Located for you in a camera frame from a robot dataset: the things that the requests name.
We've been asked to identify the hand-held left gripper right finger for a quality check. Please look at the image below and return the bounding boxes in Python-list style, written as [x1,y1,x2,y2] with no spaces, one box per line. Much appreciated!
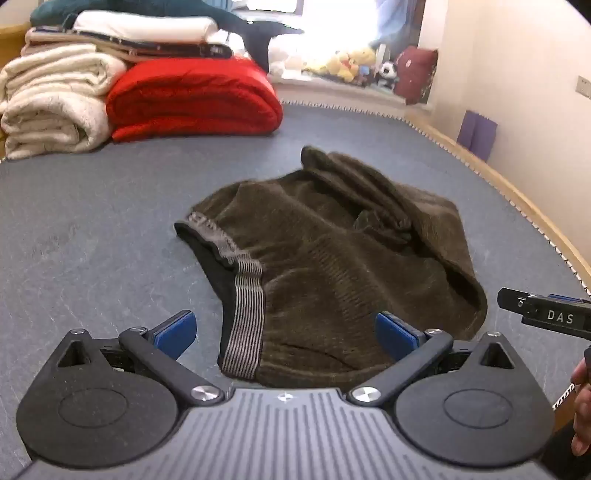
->
[346,312,532,409]

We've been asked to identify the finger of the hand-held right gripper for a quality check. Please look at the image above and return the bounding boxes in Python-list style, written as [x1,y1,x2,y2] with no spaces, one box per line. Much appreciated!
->
[498,287,591,343]

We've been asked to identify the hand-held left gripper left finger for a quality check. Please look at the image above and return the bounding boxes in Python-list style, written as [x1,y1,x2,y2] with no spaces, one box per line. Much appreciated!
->
[44,310,227,408]

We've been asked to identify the olive brown corduroy pants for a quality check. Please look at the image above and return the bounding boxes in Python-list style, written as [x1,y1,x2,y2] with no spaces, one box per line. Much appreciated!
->
[174,145,489,389]

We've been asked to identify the person's right hand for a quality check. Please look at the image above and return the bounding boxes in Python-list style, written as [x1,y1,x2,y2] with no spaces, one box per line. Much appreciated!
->
[571,346,591,457]

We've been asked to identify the grey mattress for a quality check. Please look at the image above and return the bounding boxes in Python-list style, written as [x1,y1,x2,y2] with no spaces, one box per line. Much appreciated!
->
[0,102,591,480]

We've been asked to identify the purple foam mat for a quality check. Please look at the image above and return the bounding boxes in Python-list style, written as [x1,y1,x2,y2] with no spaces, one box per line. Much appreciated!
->
[457,110,498,162]

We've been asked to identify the red quilt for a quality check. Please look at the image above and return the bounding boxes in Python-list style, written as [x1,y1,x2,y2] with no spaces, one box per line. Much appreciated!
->
[105,58,284,143]

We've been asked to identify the cream fleece blanket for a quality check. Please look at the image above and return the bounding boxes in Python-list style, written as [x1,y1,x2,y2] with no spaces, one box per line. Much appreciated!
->
[0,41,127,161]

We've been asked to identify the panda plush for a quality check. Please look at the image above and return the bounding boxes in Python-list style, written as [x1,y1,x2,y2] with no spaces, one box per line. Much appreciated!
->
[378,61,400,89]

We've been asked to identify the dark red cushion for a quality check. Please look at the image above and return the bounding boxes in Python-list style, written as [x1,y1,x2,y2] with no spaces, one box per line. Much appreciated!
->
[394,46,438,106]

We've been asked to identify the yellow bear plush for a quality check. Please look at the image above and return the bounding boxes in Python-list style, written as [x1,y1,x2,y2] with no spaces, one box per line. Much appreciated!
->
[318,53,361,85]
[348,47,378,77]

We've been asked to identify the navy star-print blanket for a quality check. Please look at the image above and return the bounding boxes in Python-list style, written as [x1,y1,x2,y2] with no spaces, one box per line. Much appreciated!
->
[25,27,234,63]

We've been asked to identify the white plush toy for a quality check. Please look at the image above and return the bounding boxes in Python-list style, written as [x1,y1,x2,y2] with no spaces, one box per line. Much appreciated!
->
[268,44,302,78]

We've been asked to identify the white folded blanket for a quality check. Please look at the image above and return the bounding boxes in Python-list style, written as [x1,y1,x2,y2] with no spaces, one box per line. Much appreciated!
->
[71,10,222,47]

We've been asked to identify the blue shark plush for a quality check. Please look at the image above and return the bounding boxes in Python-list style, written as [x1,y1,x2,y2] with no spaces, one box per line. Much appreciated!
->
[30,0,305,75]

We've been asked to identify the blue curtain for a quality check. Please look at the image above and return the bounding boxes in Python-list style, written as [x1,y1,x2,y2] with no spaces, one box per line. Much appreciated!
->
[372,0,423,51]

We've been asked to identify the window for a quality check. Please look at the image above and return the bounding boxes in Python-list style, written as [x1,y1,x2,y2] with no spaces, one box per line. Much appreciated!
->
[295,0,384,52]

